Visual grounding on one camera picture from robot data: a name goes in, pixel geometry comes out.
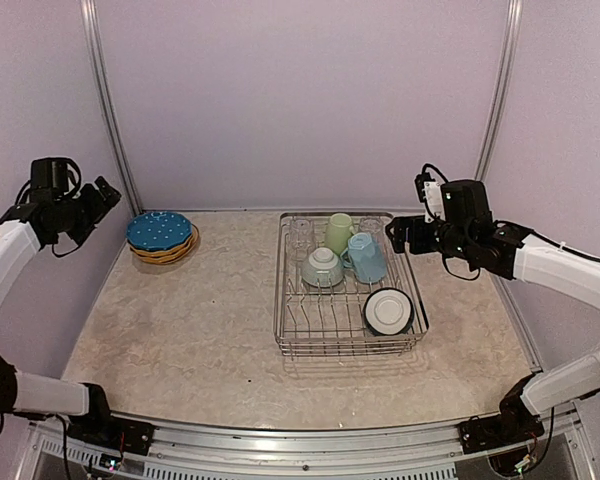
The clear glass tumbler left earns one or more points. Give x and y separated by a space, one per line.
301 237

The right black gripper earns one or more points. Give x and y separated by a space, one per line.
418 244

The green grid pattern bowl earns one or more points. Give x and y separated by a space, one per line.
322 268

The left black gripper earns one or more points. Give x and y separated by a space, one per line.
98 205

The left aluminium corner post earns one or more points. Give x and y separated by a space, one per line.
94 44

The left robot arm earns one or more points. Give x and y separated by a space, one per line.
53 202

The clear glass tumbler right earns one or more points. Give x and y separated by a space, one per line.
372 225

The aluminium corner post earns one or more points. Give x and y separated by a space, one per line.
499 98
94 44

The metal wire dish rack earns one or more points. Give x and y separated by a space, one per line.
328 321

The aluminium front rail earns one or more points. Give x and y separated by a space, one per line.
181 450

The beige floral plate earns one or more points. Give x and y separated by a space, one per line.
187 256

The small yellow dotted plate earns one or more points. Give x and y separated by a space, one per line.
189 242

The right aluminium corner post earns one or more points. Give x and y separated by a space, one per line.
499 98

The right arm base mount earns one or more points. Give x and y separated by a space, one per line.
479 434

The green mug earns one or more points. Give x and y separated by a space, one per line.
340 228

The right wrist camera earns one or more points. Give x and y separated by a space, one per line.
428 187

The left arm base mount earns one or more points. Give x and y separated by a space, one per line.
102 428

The clear glass tumbler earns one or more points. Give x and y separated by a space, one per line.
301 237
372 225

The light blue mug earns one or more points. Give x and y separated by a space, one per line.
363 255

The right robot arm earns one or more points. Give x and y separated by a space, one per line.
458 223

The blue dotted plate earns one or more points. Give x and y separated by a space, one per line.
158 231

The black rimmed white bowl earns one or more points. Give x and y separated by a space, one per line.
388 311

